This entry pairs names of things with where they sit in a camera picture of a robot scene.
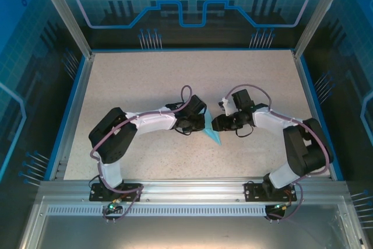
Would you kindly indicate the aluminium mounting rail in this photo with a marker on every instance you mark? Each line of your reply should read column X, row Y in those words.
column 192, row 190

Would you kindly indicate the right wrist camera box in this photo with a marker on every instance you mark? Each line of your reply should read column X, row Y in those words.
column 225, row 106

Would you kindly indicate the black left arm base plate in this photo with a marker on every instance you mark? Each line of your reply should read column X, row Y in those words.
column 96, row 193

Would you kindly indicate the light blue paper sheet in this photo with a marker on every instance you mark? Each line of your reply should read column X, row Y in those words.
column 215, row 137

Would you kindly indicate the small green-lit connector board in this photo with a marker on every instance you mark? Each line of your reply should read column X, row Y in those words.
column 281, row 206
column 112, row 207

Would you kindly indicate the aluminium frame post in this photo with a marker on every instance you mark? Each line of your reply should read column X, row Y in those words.
column 65, row 13
column 319, row 13

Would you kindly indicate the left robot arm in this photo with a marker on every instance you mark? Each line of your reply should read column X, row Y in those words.
column 113, row 135

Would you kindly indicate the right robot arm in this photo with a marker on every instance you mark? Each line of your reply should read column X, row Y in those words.
column 306, row 150

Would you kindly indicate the aluminium side rail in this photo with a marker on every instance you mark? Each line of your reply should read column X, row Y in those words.
column 73, row 109

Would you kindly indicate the blue table border frame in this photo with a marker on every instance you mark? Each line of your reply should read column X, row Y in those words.
column 326, row 144

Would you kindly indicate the grey metal enclosure panel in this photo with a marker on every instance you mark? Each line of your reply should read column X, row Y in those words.
column 186, row 234

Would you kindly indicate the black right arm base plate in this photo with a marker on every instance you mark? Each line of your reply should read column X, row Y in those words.
column 253, row 192

